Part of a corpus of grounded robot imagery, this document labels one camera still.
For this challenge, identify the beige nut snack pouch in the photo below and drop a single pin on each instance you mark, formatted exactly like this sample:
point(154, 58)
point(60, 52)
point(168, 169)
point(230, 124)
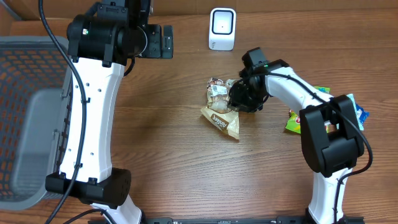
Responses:
point(217, 110)

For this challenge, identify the white barcode scanner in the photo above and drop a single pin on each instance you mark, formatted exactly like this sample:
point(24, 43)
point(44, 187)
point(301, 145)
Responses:
point(222, 29)

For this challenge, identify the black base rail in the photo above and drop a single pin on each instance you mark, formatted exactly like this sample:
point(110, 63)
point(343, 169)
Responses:
point(278, 220)

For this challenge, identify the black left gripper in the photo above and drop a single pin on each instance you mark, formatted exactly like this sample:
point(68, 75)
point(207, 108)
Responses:
point(156, 49)

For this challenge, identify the blue snack bar wrapper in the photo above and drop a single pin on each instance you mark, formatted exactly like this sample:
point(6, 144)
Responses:
point(363, 113)

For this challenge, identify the light teal snack wrapper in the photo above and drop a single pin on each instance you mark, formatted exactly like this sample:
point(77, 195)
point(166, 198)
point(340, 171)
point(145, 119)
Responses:
point(351, 97)

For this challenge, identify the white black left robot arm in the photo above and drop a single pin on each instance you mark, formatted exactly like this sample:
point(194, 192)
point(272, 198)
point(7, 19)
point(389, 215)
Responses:
point(103, 44)

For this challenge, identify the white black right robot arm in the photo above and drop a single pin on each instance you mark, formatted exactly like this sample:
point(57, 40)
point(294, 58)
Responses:
point(331, 141)

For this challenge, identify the grey plastic mesh basket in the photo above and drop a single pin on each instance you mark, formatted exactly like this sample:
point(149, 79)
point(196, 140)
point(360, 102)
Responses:
point(36, 99)

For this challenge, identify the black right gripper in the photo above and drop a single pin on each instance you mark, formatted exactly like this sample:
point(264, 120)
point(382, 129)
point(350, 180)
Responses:
point(235, 100)

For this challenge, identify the green Haribo gummy bag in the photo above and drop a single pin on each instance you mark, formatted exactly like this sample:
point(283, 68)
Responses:
point(293, 123)

